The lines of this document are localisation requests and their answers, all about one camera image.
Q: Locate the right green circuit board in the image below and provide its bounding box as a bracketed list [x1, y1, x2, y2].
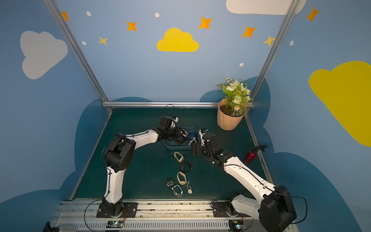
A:
[229, 220, 245, 232]

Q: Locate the small black watch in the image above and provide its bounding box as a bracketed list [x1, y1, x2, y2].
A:
[166, 179, 174, 188]

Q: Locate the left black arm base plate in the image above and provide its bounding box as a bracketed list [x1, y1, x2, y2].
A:
[96, 202, 138, 218]

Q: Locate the aluminium frame right post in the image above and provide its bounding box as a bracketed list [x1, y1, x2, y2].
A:
[250, 0, 300, 102]

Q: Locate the red spray bottle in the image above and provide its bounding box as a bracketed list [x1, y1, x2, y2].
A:
[244, 145, 268, 164]

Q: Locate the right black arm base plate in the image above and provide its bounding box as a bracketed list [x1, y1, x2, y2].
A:
[210, 201, 250, 218]

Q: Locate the aluminium frame post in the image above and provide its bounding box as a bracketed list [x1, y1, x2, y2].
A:
[250, 0, 300, 102]
[43, 0, 109, 103]

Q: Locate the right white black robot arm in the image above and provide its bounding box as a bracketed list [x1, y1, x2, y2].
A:
[190, 133, 297, 232]

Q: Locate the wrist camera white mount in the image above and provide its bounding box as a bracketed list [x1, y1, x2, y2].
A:
[199, 127, 209, 146]
[170, 116, 179, 128]

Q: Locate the aluminium frame back bar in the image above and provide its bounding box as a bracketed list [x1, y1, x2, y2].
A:
[102, 101, 219, 109]

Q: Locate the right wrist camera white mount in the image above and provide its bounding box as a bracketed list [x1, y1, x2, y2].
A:
[199, 127, 209, 146]

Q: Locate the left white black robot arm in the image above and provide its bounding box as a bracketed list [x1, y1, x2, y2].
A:
[97, 116, 188, 218]

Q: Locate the silver bracelet watch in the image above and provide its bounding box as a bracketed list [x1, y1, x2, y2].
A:
[172, 185, 183, 197]

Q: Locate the transparent blue watch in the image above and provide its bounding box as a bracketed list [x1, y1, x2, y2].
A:
[187, 130, 197, 141]

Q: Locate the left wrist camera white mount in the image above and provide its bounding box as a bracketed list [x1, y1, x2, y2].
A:
[170, 116, 179, 128]

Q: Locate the beige square watch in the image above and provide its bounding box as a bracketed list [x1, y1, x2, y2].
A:
[174, 151, 184, 163]

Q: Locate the aluminium frame left post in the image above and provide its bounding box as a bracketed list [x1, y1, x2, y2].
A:
[43, 0, 109, 103]

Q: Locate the green circuit board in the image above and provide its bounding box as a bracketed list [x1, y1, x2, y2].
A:
[106, 220, 125, 229]
[229, 220, 245, 232]

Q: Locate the left green circuit board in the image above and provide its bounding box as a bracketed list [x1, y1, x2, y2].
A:
[106, 220, 125, 229]

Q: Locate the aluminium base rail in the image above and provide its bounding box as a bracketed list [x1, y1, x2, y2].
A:
[50, 199, 265, 232]

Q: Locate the blue plastic storage box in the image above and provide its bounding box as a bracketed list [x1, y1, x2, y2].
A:
[163, 127, 200, 151]

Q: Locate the artificial white flower plant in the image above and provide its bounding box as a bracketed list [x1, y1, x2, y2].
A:
[216, 77, 254, 117]

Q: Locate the beige band watch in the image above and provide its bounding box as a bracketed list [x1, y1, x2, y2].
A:
[176, 172, 187, 185]

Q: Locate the peach ribbed flower pot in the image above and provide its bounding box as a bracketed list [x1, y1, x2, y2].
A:
[217, 99, 247, 131]

